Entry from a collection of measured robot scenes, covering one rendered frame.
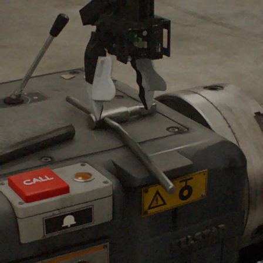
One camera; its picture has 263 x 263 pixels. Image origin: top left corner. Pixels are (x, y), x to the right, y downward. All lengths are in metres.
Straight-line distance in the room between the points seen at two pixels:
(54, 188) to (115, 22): 0.23
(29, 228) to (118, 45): 0.27
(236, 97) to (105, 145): 0.34
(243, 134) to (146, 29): 0.34
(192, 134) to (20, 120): 0.26
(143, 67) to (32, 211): 0.29
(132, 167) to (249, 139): 0.33
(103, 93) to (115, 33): 0.09
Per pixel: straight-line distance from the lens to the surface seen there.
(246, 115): 1.27
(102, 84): 1.00
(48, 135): 1.02
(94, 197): 0.91
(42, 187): 0.89
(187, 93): 1.29
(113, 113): 1.09
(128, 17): 0.97
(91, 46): 1.00
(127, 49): 0.95
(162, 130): 1.08
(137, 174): 0.95
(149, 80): 1.05
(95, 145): 1.03
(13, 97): 1.20
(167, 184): 0.90
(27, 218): 0.88
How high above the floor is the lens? 1.66
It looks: 22 degrees down
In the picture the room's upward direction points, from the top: straight up
